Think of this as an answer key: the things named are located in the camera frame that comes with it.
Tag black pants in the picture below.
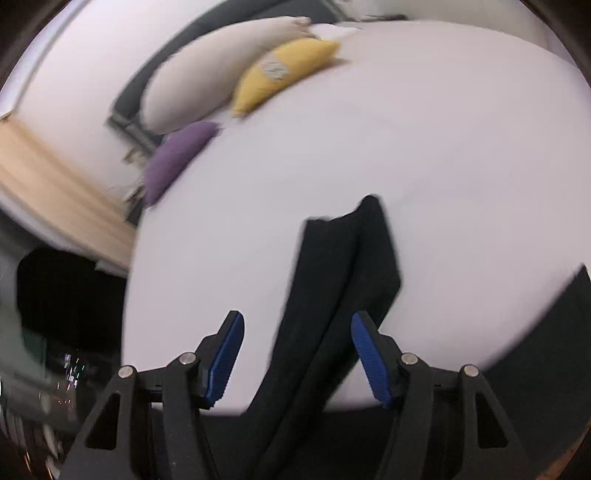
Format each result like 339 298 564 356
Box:
199 195 402 480

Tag white bed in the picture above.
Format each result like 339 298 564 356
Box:
121 20 591 413

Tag purple cushion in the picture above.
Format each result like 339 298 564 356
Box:
142 121 221 208

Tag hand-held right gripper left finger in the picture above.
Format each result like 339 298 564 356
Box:
59 311 246 480

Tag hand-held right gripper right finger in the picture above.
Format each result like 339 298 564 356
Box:
351 311 534 480

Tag white pillow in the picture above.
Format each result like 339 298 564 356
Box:
139 16 313 136

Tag yellow cushion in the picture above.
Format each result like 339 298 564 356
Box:
231 38 342 118

